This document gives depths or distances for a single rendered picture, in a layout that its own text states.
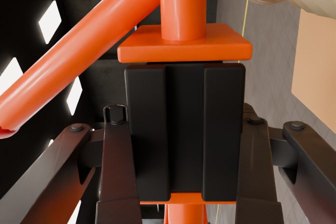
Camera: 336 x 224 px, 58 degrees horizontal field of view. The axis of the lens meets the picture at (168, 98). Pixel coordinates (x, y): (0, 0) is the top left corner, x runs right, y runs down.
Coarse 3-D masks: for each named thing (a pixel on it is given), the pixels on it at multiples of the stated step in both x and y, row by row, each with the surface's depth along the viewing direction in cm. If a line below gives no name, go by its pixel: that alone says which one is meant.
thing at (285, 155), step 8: (248, 104) 18; (248, 112) 17; (272, 128) 15; (280, 128) 15; (272, 136) 14; (280, 136) 14; (272, 144) 14; (280, 144) 14; (288, 144) 14; (272, 152) 14; (280, 152) 14; (288, 152) 14; (272, 160) 14; (280, 160) 14; (288, 160) 14; (296, 160) 14; (296, 168) 14
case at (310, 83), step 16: (304, 16) 34; (320, 16) 30; (304, 32) 34; (320, 32) 30; (304, 48) 34; (320, 48) 30; (304, 64) 34; (320, 64) 30; (304, 80) 34; (320, 80) 30; (304, 96) 34; (320, 96) 30; (320, 112) 30
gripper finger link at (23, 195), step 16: (64, 128) 14; (80, 128) 14; (64, 144) 13; (80, 144) 13; (48, 160) 12; (64, 160) 12; (32, 176) 11; (48, 176) 11; (64, 176) 12; (80, 176) 14; (16, 192) 10; (32, 192) 10; (48, 192) 10; (64, 192) 12; (80, 192) 13; (0, 208) 9; (16, 208) 9; (32, 208) 9; (48, 208) 10; (64, 208) 12
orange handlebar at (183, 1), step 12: (168, 0) 14; (180, 0) 13; (192, 0) 13; (204, 0) 14; (168, 12) 14; (180, 12) 14; (192, 12) 14; (204, 12) 14; (168, 24) 14; (180, 24) 14; (192, 24) 14; (204, 24) 14; (168, 36) 14; (180, 36) 14; (192, 36) 14; (204, 36) 14; (168, 204) 18; (180, 204) 17; (192, 204) 17; (204, 204) 22; (168, 216) 18; (180, 216) 17; (192, 216) 17; (204, 216) 21
